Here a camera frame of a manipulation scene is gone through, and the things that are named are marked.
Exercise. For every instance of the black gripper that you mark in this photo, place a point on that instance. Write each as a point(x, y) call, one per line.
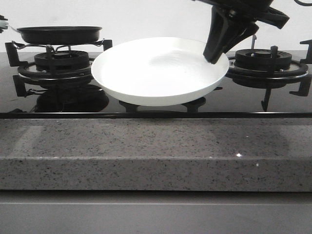
point(225, 34)

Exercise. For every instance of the white plate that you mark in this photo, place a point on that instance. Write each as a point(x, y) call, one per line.
point(159, 71)

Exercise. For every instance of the black frying pan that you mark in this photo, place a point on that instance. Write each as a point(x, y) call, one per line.
point(60, 35)

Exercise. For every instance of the black gas burner with grate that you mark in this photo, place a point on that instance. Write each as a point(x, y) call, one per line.
point(52, 67)

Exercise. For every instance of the black glass cooktop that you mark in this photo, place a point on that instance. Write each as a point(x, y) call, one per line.
point(26, 92)

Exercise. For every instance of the grey cabinet front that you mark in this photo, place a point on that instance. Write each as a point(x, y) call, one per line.
point(99, 212)

